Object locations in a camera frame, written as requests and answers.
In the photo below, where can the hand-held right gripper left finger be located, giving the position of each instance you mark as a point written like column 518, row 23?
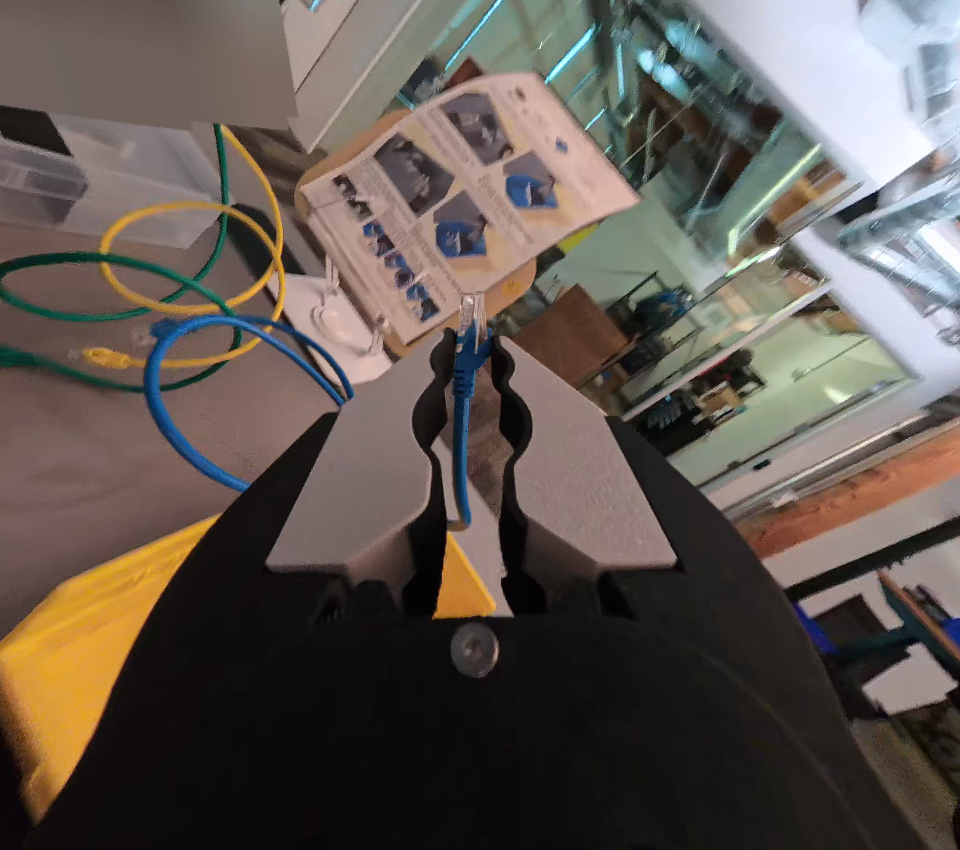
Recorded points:
column 360, row 490

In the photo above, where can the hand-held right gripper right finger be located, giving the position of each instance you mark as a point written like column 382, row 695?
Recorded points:
column 585, row 490

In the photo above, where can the clear plastic box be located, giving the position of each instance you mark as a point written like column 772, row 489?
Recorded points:
column 150, row 167

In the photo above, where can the white board stand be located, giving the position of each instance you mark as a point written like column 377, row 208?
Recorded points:
column 337, row 332

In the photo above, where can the wooden display board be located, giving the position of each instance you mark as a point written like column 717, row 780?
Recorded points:
column 510, row 280

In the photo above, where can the wooden beam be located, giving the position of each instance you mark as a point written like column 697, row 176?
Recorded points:
column 862, row 497

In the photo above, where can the yellow plastic bin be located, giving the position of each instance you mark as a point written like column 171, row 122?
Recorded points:
column 75, row 640

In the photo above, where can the printed instruction sheet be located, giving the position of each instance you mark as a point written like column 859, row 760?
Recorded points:
column 525, row 137

